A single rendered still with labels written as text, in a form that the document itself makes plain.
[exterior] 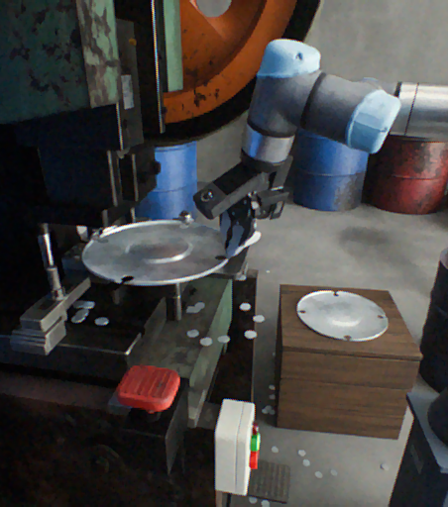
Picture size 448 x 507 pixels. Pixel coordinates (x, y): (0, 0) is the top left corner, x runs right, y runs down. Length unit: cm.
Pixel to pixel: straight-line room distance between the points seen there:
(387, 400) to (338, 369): 19
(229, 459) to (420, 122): 58
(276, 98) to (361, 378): 96
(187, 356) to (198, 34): 74
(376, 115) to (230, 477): 56
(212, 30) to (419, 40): 311
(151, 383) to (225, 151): 371
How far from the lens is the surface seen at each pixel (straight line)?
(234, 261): 74
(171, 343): 76
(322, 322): 136
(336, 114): 57
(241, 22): 106
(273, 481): 116
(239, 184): 62
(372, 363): 131
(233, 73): 102
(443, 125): 69
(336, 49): 398
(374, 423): 148
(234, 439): 64
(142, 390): 51
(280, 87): 58
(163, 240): 82
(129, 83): 77
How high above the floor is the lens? 111
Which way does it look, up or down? 27 degrees down
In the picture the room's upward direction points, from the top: straight up
